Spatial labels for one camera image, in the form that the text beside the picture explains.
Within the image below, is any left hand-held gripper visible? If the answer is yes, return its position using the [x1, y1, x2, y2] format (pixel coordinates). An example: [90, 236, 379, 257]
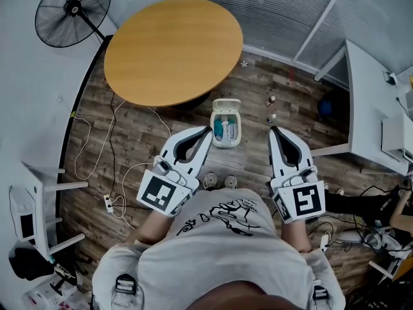
[136, 125, 214, 220]

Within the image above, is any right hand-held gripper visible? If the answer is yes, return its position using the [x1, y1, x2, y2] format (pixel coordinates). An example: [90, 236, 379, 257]
[268, 126, 326, 225]

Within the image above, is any white pedal trash bin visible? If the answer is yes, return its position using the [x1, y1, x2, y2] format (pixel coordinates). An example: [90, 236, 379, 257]
[210, 98, 243, 149]

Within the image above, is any another person's forearm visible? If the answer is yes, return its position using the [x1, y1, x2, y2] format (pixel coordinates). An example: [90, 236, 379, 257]
[388, 191, 413, 236]

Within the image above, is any person's right forearm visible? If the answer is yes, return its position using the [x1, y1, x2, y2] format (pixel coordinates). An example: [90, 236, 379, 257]
[280, 220, 312, 253]

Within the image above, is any person's left forearm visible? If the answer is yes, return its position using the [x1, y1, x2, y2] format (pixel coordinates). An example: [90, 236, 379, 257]
[124, 210, 172, 245]

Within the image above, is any person's left shoe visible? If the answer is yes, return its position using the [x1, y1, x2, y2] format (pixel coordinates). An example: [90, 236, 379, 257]
[203, 172, 218, 191]

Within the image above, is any teal wrapper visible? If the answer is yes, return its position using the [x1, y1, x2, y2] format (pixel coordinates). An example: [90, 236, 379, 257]
[214, 118, 227, 139]

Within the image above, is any blue ball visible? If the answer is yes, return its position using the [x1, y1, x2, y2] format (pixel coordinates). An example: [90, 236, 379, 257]
[317, 90, 335, 121]

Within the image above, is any white desk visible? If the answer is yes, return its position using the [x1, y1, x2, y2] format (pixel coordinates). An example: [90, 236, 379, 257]
[311, 39, 413, 177]

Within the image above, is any white plug adapter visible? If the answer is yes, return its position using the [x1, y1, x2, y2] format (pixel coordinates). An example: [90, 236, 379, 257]
[319, 231, 334, 253]

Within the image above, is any round wooden table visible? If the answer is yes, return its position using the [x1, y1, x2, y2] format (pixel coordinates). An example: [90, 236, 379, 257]
[103, 0, 244, 108]

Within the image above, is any person's grey t-shirt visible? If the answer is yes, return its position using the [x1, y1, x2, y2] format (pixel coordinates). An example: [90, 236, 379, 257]
[92, 188, 346, 310]

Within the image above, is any white side table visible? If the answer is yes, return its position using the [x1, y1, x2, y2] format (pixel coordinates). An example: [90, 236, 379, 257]
[8, 161, 90, 264]

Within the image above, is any black metal rack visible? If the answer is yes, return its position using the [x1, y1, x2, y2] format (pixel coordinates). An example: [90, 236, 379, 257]
[351, 260, 413, 310]

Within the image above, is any white appliance with black screen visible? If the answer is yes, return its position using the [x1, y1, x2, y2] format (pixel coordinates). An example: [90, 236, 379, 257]
[8, 185, 39, 242]

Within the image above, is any black floor fan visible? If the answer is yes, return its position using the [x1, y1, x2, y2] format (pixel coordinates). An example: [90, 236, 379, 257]
[34, 0, 114, 49]

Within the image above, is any black office chair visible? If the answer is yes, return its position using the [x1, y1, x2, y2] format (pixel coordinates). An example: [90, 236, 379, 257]
[9, 247, 88, 296]

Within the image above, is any pile of clear plastic bottles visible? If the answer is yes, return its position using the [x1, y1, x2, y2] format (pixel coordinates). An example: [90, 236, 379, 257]
[22, 282, 91, 310]

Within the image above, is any thick white cable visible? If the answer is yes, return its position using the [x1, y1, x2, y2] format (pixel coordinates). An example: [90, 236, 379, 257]
[112, 107, 172, 231]

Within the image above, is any black cable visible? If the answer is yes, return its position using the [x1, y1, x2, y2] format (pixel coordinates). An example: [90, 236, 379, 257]
[107, 92, 152, 212]

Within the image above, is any thin white cable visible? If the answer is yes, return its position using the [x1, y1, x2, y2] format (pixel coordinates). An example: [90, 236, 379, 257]
[73, 100, 126, 180]

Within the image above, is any black strap buckle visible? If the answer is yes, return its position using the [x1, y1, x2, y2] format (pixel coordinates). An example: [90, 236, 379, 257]
[312, 284, 330, 302]
[115, 273, 137, 295]

